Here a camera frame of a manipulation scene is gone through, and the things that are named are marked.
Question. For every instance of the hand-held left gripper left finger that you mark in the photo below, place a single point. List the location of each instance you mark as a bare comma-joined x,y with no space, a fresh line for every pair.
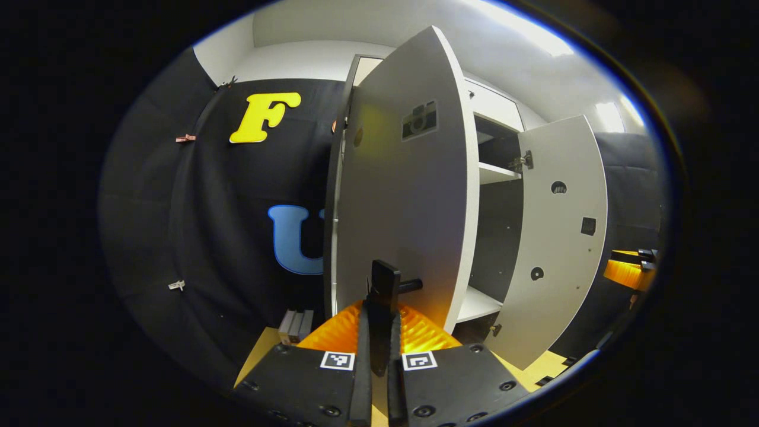
360,385

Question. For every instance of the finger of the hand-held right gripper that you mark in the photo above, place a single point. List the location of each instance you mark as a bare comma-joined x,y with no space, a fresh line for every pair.
625,274

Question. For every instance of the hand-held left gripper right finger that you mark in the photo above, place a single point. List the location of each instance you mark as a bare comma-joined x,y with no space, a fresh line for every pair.
396,391

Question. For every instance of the headphone sticker shoe cabinet door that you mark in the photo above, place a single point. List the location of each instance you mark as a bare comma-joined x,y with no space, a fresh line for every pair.
563,249

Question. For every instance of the white double-door shoe cabinet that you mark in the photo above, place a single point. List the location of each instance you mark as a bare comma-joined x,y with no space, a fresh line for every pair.
498,237

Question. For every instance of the camera sticker shoe cabinet door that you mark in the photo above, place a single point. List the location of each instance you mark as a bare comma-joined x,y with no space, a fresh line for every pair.
403,207

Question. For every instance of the metal door hinge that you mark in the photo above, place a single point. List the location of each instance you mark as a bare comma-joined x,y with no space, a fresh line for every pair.
522,161
496,330

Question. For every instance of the white cabinet shelf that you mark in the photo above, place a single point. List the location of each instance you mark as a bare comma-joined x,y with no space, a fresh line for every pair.
477,305
497,173

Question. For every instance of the white cabinet drawer front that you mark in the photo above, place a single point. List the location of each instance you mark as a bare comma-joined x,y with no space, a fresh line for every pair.
498,107

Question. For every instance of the grey book set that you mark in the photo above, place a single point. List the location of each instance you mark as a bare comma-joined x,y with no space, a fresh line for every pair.
295,327

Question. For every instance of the square ceiling light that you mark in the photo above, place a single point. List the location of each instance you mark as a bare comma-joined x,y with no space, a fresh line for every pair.
611,117

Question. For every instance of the silver clip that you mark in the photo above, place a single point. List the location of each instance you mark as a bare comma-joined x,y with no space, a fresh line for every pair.
176,285

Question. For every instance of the black backdrop cloth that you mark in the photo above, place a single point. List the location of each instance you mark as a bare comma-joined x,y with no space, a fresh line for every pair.
225,207

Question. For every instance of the long ceiling light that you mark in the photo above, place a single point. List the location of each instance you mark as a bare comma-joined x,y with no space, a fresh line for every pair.
522,29

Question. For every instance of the red clip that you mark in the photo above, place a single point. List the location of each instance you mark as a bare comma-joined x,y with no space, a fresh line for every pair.
185,138

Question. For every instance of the black binder clip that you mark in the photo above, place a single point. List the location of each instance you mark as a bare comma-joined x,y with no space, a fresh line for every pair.
228,82

